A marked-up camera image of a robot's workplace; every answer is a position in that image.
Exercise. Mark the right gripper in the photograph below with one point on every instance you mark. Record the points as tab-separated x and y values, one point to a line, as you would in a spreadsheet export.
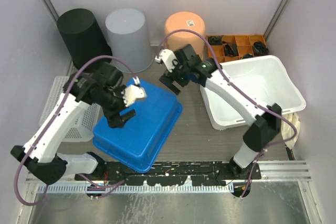
169	77

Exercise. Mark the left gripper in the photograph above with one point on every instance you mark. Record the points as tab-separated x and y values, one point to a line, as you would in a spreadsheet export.
114	117

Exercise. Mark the blue plastic tub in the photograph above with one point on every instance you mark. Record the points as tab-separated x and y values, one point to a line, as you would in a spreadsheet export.
139	142

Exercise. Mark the blue perforated basket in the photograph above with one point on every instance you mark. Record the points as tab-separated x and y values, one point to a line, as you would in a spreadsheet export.
81	131

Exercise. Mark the orange bucket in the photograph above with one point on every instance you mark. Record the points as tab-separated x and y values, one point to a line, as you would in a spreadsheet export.
185	20

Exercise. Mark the grey bucket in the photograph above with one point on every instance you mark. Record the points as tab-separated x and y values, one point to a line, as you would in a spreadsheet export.
128	38

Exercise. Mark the black bucket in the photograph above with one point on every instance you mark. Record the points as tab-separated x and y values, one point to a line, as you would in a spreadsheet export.
82	36

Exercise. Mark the white plastic tub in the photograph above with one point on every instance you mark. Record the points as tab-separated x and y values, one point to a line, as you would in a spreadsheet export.
263	78

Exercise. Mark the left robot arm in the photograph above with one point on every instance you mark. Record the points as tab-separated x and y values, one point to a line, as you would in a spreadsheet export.
104	88

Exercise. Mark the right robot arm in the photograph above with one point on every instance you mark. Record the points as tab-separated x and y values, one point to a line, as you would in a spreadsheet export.
184	66

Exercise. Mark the dark rolled item far left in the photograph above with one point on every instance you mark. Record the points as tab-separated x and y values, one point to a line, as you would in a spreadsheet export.
215	40

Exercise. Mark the dark rolled item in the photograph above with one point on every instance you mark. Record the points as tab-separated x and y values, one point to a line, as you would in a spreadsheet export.
260	49
230	49
215	40

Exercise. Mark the orange compartment organizer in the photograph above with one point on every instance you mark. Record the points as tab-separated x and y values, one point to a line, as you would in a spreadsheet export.
244	46

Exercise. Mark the dark rolled item centre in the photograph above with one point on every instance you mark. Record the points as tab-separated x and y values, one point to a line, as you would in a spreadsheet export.
230	49

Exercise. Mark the yellow blue rolled item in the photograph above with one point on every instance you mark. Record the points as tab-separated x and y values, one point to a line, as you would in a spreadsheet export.
247	56

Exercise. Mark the dark rolled item right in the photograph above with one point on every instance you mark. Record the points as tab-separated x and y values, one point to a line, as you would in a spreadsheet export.
260	49

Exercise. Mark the beige cloth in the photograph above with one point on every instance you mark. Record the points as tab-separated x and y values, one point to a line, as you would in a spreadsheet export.
287	131

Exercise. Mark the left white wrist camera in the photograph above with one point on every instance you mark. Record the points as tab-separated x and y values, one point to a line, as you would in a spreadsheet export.
133	92

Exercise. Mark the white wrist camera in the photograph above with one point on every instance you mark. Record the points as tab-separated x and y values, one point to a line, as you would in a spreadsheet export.
168	58
133	92

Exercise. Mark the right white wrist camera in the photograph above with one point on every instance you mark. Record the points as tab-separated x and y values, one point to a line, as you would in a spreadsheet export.
168	58

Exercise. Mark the black mounting rail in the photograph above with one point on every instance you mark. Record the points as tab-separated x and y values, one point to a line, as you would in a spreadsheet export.
209	173

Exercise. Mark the white cable duct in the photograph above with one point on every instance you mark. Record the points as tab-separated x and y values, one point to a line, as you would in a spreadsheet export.
125	189

